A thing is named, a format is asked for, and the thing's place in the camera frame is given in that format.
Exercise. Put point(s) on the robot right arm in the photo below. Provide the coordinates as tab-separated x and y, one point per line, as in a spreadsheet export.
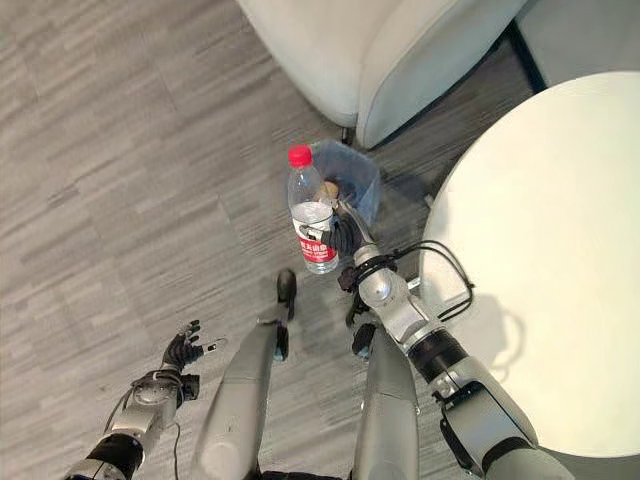
440	360

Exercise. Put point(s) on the white armchair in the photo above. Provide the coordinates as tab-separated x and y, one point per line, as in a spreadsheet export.
380	60

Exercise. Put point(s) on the grey sofa with dark frame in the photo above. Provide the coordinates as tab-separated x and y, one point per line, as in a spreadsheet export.
575	35

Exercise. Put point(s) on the crumpled brown garbage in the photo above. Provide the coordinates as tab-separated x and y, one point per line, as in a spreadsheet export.
330	190

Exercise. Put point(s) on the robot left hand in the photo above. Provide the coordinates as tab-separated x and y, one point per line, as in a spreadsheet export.
179	348

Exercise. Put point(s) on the clear bottle with red cap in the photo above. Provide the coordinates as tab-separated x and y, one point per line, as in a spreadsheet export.
311	215

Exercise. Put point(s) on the round white tea table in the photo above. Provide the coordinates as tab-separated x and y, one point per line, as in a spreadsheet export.
545	260

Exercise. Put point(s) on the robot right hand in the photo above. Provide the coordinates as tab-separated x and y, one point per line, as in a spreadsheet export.
345	231

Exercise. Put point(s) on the small translucent trash bin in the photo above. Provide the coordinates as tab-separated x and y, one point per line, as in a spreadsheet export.
357	180

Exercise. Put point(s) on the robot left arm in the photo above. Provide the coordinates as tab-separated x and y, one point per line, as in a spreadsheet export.
120	422

